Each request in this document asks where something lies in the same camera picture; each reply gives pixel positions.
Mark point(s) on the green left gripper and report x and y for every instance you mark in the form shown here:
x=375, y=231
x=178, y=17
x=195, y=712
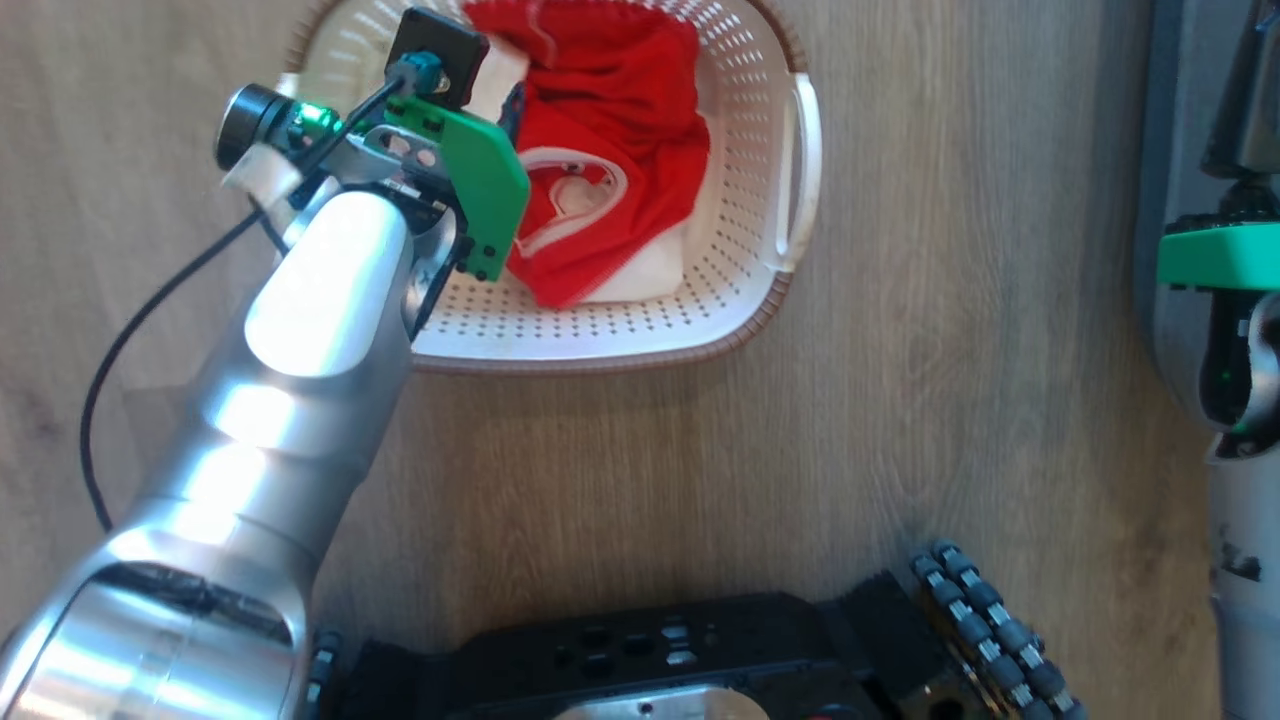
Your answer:
x=488, y=185

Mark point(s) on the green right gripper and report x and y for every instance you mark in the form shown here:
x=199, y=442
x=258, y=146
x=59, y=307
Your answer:
x=1225, y=255

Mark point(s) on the red garment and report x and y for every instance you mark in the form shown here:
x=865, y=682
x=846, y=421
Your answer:
x=610, y=130

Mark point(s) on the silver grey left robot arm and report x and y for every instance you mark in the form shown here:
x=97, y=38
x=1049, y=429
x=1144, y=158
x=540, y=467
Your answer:
x=290, y=400

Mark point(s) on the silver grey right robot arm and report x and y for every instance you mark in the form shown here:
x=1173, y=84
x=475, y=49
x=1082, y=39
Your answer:
x=1245, y=500

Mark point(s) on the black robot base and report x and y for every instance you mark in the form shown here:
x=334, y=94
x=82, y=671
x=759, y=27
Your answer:
x=640, y=655

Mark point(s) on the grey fabric sofa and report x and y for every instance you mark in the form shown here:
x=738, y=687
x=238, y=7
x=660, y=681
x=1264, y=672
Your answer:
x=1170, y=130

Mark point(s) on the white cloth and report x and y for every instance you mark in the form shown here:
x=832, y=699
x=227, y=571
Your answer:
x=645, y=270

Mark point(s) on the white perforated laundry basket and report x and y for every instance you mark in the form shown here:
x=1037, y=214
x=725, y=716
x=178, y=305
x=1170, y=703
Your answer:
x=720, y=200

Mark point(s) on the black grey omni wheel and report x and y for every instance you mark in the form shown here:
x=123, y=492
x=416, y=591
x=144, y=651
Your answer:
x=995, y=630
x=322, y=675

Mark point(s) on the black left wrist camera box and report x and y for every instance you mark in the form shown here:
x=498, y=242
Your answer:
x=438, y=55

